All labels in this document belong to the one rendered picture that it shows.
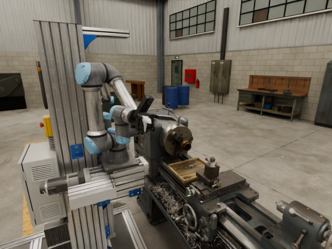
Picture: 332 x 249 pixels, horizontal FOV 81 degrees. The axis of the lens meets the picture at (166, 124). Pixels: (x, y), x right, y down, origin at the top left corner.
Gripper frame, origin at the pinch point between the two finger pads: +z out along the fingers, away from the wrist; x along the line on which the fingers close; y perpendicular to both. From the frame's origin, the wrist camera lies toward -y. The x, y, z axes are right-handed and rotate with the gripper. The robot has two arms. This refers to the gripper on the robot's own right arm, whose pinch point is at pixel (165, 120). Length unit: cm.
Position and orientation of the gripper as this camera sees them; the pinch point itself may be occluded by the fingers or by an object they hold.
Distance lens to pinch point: 78.5
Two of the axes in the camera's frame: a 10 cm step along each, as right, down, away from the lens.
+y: -0.9, 9.8, 1.9
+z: 7.4, 2.0, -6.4
